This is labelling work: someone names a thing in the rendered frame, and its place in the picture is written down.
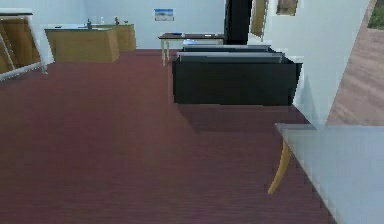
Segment black sofa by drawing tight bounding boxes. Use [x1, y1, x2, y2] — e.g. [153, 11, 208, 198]
[171, 44, 304, 107]

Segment dark brown table pale legs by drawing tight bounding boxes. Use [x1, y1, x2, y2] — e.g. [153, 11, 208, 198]
[158, 32, 226, 67]

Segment tan wooden cabinet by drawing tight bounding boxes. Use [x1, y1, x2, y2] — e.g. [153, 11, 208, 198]
[91, 23, 137, 53]

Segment black tall fridge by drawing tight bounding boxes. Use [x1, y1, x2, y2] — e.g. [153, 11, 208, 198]
[223, 0, 254, 46]

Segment wooden room door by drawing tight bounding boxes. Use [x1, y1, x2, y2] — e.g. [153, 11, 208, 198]
[249, 0, 270, 38]

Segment tan wooden kitchen counter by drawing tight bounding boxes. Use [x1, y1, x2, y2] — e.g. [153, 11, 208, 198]
[44, 27, 121, 64]

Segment glass table with yellow legs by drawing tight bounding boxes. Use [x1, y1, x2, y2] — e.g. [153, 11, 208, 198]
[267, 122, 384, 224]

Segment white framed wooden cupboard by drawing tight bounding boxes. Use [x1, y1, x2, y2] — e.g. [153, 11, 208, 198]
[0, 12, 48, 82]

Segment blue framed wall picture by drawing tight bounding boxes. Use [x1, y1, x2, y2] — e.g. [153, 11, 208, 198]
[153, 8, 175, 22]

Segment brown framed wall picture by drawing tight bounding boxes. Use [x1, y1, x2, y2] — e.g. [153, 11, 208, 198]
[275, 0, 299, 17]

